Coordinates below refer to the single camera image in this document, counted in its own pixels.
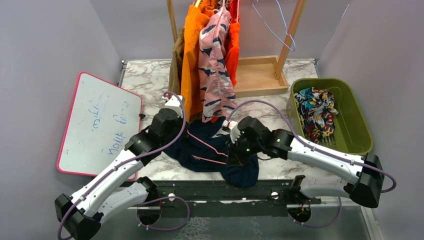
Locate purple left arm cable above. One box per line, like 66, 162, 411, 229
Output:
56, 91, 191, 240

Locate pink wire hanger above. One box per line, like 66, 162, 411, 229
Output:
187, 130, 229, 165

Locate red orange shorts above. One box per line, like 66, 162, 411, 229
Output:
224, 0, 241, 87

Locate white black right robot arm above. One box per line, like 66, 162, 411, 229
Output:
222, 116, 384, 208

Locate pink shark print shorts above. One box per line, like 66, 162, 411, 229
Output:
198, 6, 236, 123

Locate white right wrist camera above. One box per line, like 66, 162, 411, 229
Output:
221, 120, 242, 144

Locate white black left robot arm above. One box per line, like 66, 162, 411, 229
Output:
54, 106, 188, 240

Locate navy blue shorts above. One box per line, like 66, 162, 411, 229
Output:
164, 117, 260, 188

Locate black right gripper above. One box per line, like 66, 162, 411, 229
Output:
226, 133, 263, 167

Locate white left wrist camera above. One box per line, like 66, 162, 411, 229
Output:
162, 95, 183, 118

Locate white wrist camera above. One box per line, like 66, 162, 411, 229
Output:
221, 120, 242, 144
162, 95, 183, 118

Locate pink framed whiteboard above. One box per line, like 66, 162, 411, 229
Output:
56, 72, 143, 176

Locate tan brown shorts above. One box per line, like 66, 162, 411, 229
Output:
168, 27, 185, 95

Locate olive green plastic basket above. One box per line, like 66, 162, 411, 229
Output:
286, 78, 374, 156

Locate colourful comic print shorts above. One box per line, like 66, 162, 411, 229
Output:
294, 87, 339, 144

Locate wooden clothes rack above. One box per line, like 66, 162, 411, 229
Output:
167, 0, 306, 98

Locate light blue wire hanger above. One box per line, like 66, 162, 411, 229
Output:
251, 0, 297, 52

